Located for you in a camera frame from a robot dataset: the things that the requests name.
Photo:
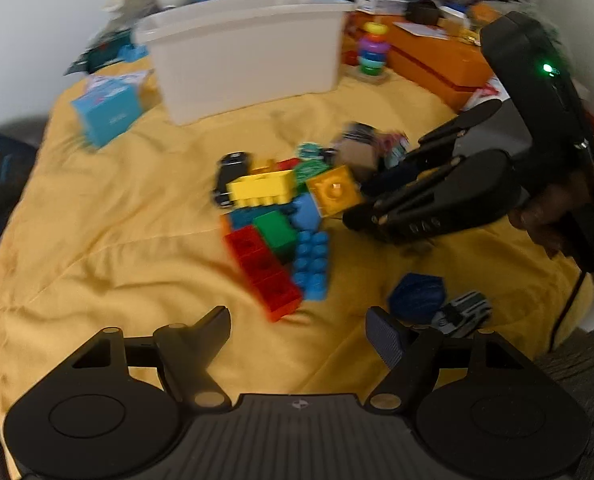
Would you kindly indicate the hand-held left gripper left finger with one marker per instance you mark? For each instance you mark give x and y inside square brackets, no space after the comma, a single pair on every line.
[216,327]

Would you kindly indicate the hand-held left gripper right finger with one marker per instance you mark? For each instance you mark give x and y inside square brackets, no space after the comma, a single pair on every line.
[384,335]

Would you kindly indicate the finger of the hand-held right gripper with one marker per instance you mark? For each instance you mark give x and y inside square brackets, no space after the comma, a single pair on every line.
[402,172]
[407,215]

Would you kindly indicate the teal red toy car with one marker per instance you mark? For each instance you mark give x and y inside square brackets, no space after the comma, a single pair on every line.
[396,150]

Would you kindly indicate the dark blue hexagonal piece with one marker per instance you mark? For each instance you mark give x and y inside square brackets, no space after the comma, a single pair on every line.
[417,297]

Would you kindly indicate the orange building block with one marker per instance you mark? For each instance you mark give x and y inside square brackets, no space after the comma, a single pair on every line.
[334,191]

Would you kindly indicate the long red building block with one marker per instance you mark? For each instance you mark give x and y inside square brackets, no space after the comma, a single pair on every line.
[262,270]

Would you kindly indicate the grey toy car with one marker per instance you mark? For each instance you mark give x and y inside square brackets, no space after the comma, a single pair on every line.
[464,312]

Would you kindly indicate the dark green patterned block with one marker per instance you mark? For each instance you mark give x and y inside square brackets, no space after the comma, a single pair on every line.
[314,171]

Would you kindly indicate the blue studded building block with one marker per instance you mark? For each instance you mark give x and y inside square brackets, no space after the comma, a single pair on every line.
[311,265]

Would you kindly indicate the green building block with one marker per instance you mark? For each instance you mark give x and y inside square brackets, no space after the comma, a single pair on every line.
[274,234]

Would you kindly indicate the small red block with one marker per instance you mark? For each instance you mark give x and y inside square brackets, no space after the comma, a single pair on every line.
[288,164]

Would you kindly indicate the yellow building block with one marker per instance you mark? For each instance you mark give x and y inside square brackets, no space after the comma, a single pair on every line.
[262,185]

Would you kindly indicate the white plastic bin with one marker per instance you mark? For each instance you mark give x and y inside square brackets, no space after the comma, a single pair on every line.
[247,60]

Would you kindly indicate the person's right hand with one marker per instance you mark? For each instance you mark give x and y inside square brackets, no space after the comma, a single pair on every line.
[537,220]

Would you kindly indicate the white printed bag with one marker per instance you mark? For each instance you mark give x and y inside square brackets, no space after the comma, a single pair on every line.
[487,95]

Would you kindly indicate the wooden cube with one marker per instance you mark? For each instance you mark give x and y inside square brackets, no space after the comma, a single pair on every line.
[354,160]

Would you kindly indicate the orange box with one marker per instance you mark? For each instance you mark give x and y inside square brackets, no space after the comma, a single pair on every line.
[437,67]

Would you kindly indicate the plastic bag with orange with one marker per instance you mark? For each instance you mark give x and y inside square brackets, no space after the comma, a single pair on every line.
[484,15]

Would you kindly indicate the small red ball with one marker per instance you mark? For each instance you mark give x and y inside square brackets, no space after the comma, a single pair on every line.
[349,57]

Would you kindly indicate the white paper sheet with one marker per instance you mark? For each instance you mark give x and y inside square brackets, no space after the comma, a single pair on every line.
[419,30]

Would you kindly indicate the yellow cloth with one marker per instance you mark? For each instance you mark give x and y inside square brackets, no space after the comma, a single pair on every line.
[127,220]

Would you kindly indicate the black pouch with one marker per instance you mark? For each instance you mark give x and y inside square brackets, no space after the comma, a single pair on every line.
[427,11]

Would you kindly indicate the small white box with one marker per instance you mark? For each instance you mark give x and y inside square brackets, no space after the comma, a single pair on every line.
[379,4]

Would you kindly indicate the light blue box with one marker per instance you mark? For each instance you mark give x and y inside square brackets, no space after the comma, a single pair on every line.
[109,112]

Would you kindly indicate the white printed box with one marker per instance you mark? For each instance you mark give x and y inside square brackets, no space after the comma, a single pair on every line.
[119,80]

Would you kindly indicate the dark teal box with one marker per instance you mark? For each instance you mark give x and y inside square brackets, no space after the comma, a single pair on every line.
[102,55]

